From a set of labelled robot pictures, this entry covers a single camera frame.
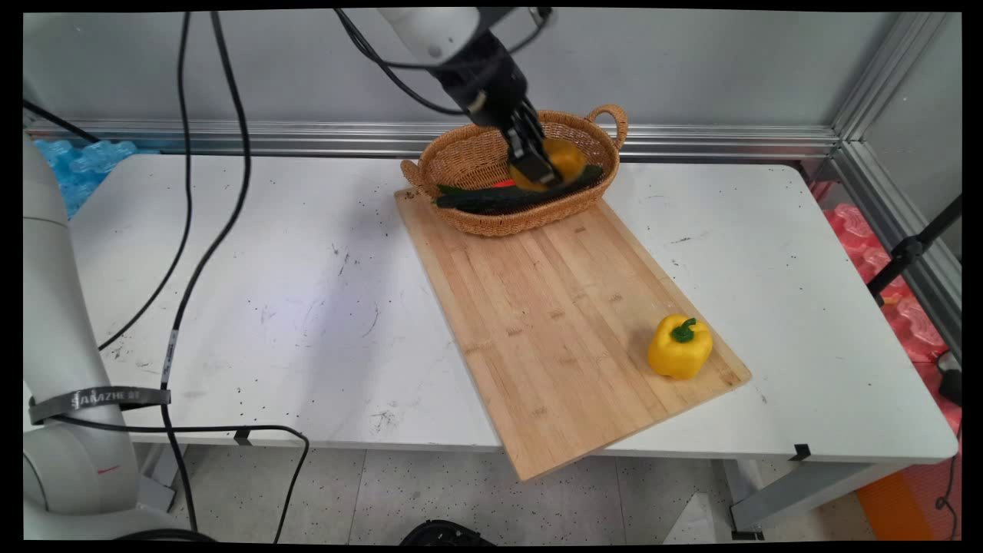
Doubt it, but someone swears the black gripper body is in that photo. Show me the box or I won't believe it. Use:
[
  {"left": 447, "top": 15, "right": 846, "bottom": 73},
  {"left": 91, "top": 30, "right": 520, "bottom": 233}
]
[{"left": 436, "top": 32, "right": 532, "bottom": 130}]

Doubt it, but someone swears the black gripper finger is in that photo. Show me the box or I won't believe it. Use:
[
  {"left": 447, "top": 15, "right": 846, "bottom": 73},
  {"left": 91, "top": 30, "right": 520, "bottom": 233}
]
[
  {"left": 502, "top": 123, "right": 563, "bottom": 190},
  {"left": 519, "top": 100, "right": 555, "bottom": 166}
]

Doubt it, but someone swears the yellow-orange toy fruit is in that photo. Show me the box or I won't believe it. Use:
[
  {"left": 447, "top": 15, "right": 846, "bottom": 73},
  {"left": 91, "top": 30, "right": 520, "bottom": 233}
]
[{"left": 508, "top": 138, "right": 589, "bottom": 193}]

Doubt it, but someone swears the dark green cucumber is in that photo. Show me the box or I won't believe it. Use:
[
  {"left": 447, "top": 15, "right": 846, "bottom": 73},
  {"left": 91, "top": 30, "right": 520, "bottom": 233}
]
[{"left": 435, "top": 164, "right": 606, "bottom": 215}]

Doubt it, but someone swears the woven wicker basket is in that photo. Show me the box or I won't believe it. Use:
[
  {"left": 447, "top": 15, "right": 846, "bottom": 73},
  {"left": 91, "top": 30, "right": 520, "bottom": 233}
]
[{"left": 400, "top": 104, "right": 631, "bottom": 237}]

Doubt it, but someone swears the bamboo cutting board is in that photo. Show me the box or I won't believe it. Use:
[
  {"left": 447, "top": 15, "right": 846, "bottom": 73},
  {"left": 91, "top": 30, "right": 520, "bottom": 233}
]
[{"left": 394, "top": 188, "right": 753, "bottom": 483}]

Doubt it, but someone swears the yellow bell pepper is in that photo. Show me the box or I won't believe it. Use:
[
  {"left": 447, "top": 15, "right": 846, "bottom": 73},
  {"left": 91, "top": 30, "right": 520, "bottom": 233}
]
[{"left": 647, "top": 313, "right": 714, "bottom": 381}]

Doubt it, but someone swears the black round object on floor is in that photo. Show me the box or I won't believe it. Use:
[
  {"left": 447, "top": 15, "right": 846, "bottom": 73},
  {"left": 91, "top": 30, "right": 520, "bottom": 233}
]
[{"left": 399, "top": 519, "right": 496, "bottom": 546}]

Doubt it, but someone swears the pink foam mat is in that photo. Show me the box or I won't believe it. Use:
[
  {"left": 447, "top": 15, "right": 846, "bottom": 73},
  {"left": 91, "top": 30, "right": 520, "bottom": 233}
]
[{"left": 810, "top": 180, "right": 962, "bottom": 431}]

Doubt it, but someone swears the black tripod stand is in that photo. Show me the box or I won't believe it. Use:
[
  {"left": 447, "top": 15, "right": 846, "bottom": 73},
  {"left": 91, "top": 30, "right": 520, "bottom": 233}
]
[{"left": 866, "top": 196, "right": 962, "bottom": 308}]

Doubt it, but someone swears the blue foam mat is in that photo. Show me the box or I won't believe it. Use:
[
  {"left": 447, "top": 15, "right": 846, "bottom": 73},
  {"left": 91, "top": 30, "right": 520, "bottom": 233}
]
[{"left": 35, "top": 138, "right": 158, "bottom": 220}]

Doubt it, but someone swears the grey table leg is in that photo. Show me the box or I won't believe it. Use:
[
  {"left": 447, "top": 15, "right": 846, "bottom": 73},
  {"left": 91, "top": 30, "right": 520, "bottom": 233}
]
[{"left": 722, "top": 459, "right": 915, "bottom": 541}]

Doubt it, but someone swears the orange floor mat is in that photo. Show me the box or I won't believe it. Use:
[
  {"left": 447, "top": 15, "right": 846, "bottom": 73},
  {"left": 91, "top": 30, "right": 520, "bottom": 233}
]
[{"left": 854, "top": 469, "right": 938, "bottom": 542}]

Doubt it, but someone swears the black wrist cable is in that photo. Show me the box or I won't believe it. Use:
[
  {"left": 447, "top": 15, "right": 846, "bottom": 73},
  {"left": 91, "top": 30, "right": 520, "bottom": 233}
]
[{"left": 333, "top": 9, "right": 555, "bottom": 116}]

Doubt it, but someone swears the aluminium frame rail horizontal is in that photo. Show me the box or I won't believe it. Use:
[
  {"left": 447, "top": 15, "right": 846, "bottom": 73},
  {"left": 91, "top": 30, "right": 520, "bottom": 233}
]
[{"left": 23, "top": 115, "right": 842, "bottom": 162}]

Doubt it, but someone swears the thick black labelled cable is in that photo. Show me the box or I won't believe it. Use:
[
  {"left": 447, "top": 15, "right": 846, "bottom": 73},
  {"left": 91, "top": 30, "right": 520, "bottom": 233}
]
[{"left": 157, "top": 11, "right": 254, "bottom": 535}]

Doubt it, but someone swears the thin black hanging cable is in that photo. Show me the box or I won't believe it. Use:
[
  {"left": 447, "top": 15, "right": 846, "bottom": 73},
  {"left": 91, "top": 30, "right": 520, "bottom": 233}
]
[{"left": 98, "top": 11, "right": 193, "bottom": 353}]

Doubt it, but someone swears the aluminium frame corner post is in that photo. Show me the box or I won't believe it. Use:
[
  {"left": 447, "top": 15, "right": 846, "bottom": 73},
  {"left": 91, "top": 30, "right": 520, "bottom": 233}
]
[{"left": 829, "top": 12, "right": 962, "bottom": 362}]

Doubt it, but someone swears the black diagonal cable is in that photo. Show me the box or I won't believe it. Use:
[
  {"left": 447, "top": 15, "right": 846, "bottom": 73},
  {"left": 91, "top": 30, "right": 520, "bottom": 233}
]
[{"left": 23, "top": 98, "right": 102, "bottom": 145}]

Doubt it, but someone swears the grey velcro strap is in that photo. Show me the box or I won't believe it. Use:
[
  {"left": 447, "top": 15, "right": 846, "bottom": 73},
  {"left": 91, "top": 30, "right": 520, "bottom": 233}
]
[{"left": 28, "top": 386, "right": 172, "bottom": 426}]

